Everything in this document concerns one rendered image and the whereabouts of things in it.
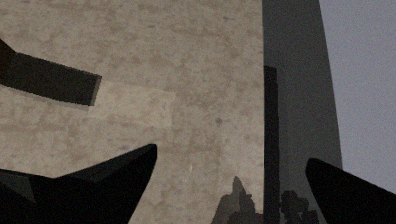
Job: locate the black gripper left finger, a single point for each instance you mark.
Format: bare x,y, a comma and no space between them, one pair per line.
107,193

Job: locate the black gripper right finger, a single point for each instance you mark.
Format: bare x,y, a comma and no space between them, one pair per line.
346,199

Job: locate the wooden post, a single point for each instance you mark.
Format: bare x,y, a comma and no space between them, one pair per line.
6,56

